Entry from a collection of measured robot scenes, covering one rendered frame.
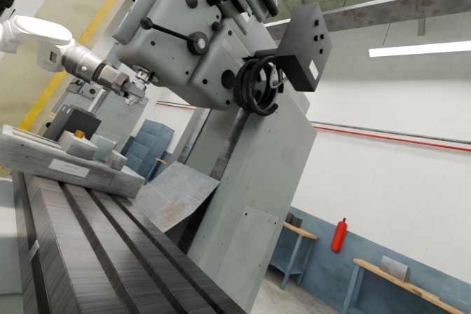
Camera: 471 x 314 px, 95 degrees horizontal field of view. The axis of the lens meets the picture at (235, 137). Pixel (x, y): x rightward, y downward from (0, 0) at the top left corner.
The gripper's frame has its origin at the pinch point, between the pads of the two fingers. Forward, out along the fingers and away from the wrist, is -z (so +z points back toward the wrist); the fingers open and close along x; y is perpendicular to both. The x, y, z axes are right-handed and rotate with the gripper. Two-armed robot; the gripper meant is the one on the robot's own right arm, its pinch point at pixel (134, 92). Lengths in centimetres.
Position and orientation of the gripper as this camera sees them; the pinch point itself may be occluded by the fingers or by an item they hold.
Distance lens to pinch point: 76.6
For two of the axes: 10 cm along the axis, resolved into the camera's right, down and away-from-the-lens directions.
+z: -8.1, -4.7, -3.6
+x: -4.1, 0.2, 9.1
